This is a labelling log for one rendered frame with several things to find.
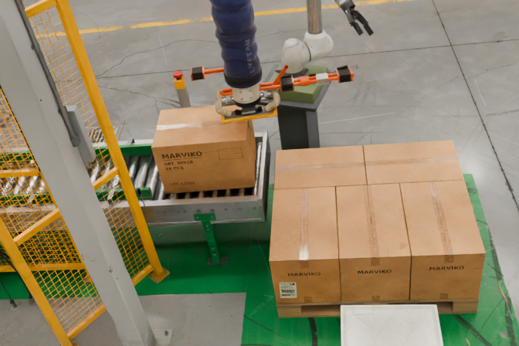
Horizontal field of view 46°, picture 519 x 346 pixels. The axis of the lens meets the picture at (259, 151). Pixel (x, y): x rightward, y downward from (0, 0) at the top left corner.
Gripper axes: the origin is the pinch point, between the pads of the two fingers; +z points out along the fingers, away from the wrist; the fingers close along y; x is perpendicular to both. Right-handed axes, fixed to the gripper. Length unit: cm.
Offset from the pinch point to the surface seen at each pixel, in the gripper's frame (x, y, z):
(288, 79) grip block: -54, 8, -6
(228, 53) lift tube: -56, 46, -29
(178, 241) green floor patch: -203, 5, 31
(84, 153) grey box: -96, 137, -3
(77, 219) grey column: -120, 139, 21
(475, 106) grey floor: -32, -212, 51
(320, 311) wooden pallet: -121, 6, 122
